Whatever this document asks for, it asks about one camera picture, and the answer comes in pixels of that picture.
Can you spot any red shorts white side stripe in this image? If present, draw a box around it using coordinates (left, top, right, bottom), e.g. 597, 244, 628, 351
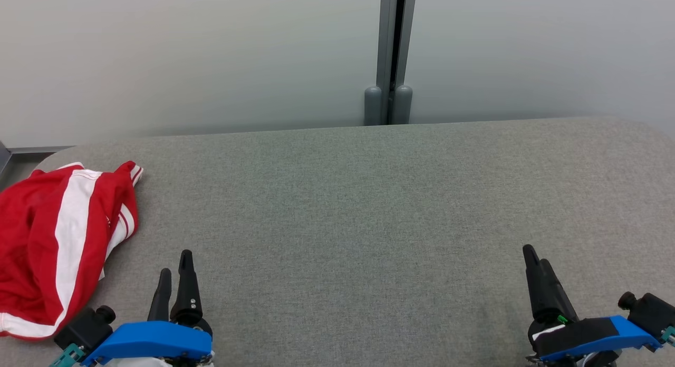
0, 162, 132, 340

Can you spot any grey partition post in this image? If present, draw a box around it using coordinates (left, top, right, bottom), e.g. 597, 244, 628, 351
375, 0, 417, 125

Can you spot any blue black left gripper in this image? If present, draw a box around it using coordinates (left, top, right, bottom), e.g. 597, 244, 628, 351
79, 249, 215, 367

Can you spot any black left cable teal plug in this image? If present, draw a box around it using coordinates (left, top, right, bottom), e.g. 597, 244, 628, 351
50, 343, 86, 367

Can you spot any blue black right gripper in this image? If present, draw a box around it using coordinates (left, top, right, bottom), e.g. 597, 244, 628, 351
522, 244, 662, 367

